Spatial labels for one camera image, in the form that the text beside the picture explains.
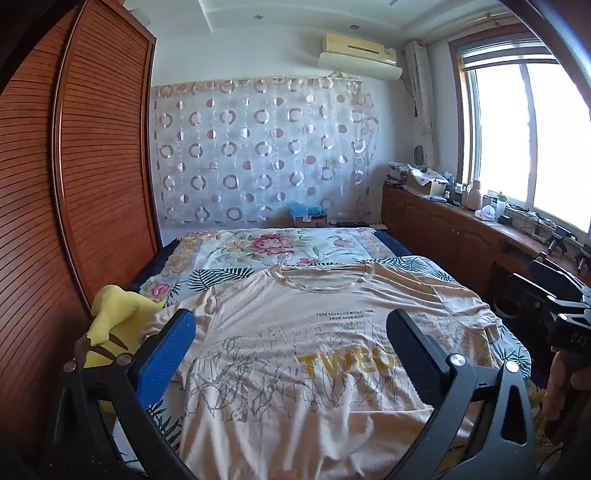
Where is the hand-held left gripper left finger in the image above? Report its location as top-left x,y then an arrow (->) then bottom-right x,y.
44,308 -> 199,480

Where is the pale patterned window curtain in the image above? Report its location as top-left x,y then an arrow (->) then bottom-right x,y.
405,41 -> 437,167

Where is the wall air conditioner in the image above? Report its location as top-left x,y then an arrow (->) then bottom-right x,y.
322,33 -> 398,66

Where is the sheer circle-pattern curtain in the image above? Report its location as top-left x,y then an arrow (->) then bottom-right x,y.
152,76 -> 382,227

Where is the floral leaf-print bed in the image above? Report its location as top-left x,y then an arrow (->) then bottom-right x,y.
136,227 -> 534,480

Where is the wooden louvered wardrobe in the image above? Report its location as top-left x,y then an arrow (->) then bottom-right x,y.
0,0 -> 163,462

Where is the person's right hand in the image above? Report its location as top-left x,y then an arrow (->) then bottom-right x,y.
542,348 -> 591,437

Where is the yellow plush toy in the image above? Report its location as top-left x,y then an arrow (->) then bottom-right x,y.
83,285 -> 169,416

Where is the white air deflector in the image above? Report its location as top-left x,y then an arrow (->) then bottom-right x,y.
318,52 -> 403,80

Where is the box with blue contents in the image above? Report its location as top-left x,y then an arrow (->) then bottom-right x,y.
288,203 -> 329,228

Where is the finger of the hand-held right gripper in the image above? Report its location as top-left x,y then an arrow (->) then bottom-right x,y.
529,257 -> 591,297
508,272 -> 579,309

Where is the dark round bin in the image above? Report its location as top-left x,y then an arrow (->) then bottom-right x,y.
492,291 -> 527,320

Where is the open cardboard box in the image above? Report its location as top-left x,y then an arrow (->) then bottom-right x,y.
406,166 -> 451,197

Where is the long wooden cabinet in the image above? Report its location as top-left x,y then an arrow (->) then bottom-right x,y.
381,182 -> 591,319

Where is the yellow patterned cloth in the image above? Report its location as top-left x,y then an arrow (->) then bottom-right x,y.
524,378 -> 552,439

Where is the small black tripod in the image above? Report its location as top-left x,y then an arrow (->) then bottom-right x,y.
549,227 -> 572,258

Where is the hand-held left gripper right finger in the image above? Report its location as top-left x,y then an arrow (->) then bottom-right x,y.
385,308 -> 539,480

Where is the beige printed t-shirt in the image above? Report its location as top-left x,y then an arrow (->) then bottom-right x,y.
139,261 -> 504,480

